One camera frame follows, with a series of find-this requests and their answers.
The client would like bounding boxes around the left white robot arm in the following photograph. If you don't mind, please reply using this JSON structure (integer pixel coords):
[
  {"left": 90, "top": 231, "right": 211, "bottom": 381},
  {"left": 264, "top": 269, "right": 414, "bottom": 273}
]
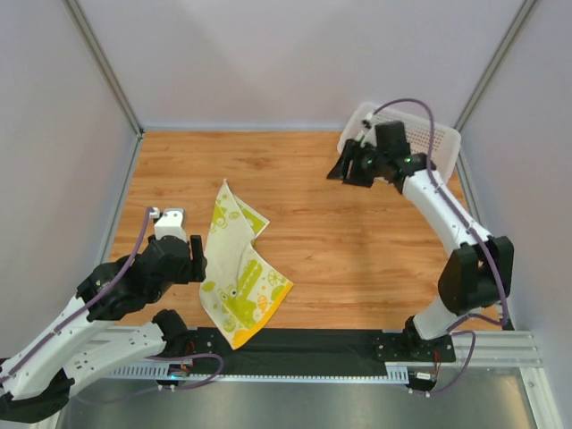
[{"left": 1, "top": 235, "right": 206, "bottom": 424}]

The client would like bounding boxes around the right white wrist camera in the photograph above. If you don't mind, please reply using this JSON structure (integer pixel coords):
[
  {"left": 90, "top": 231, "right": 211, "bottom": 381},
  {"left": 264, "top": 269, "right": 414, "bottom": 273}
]
[{"left": 356, "top": 112, "right": 377, "bottom": 147}]

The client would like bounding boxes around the aluminium front rail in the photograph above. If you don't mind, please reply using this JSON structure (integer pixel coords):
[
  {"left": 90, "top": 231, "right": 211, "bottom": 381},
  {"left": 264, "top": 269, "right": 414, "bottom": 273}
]
[{"left": 84, "top": 328, "right": 544, "bottom": 368}]

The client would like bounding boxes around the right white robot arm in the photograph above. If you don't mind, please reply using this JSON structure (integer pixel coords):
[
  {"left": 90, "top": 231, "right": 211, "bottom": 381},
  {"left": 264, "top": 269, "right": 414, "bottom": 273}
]
[{"left": 327, "top": 121, "right": 514, "bottom": 343}]

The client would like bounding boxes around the white perforated plastic basket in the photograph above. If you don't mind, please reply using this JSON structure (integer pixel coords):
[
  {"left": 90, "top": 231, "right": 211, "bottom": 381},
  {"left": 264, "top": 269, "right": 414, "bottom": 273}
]
[{"left": 337, "top": 102, "right": 461, "bottom": 183}]

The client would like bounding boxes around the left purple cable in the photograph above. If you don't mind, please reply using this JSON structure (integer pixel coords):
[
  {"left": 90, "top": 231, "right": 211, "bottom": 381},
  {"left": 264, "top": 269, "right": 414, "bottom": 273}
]
[{"left": 0, "top": 206, "right": 227, "bottom": 406}]

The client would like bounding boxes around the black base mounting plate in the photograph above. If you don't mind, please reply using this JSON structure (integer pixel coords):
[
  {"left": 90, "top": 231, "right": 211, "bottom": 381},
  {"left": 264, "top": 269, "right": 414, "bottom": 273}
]
[{"left": 189, "top": 327, "right": 450, "bottom": 375}]

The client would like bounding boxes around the left aluminium frame post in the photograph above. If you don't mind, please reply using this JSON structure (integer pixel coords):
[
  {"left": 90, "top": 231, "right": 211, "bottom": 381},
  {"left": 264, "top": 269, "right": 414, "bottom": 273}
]
[{"left": 63, "top": 0, "right": 144, "bottom": 138}]

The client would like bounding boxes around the right aluminium frame post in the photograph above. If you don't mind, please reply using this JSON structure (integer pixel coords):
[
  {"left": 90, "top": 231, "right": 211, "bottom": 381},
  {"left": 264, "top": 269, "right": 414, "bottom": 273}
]
[{"left": 453, "top": 0, "right": 540, "bottom": 131}]

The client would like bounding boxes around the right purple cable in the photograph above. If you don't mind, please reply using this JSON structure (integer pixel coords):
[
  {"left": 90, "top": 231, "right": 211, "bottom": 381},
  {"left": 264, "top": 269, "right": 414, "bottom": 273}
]
[{"left": 364, "top": 97, "right": 510, "bottom": 400}]

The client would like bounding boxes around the slotted grey cable duct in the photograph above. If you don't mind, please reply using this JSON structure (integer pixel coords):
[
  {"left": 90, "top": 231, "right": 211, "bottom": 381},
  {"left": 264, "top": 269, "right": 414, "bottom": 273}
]
[{"left": 105, "top": 361, "right": 436, "bottom": 385}]

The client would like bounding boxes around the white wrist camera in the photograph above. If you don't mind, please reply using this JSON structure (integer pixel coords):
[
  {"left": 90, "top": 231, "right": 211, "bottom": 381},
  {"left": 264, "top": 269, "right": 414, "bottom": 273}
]
[
  {"left": 149, "top": 207, "right": 187, "bottom": 242},
  {"left": 356, "top": 112, "right": 377, "bottom": 147}
]

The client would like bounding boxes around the purple cable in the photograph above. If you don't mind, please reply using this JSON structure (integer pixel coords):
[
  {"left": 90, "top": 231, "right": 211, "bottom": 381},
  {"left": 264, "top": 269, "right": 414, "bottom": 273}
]
[
  {"left": 364, "top": 97, "right": 510, "bottom": 400},
  {"left": 0, "top": 206, "right": 227, "bottom": 406}
]

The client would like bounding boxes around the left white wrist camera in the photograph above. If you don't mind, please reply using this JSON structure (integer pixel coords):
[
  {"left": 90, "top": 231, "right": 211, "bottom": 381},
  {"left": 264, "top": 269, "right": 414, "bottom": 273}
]
[{"left": 149, "top": 207, "right": 187, "bottom": 242}]

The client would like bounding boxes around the yellow lime patterned towel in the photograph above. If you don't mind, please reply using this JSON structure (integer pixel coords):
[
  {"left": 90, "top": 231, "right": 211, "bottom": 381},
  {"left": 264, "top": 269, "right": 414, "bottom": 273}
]
[{"left": 199, "top": 181, "right": 293, "bottom": 350}]

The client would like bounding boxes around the aluminium frame post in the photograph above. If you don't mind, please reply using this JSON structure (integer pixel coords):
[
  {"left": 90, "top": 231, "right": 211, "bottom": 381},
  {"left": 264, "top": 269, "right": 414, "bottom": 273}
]
[
  {"left": 453, "top": 0, "right": 540, "bottom": 131},
  {"left": 63, "top": 0, "right": 144, "bottom": 138}
]

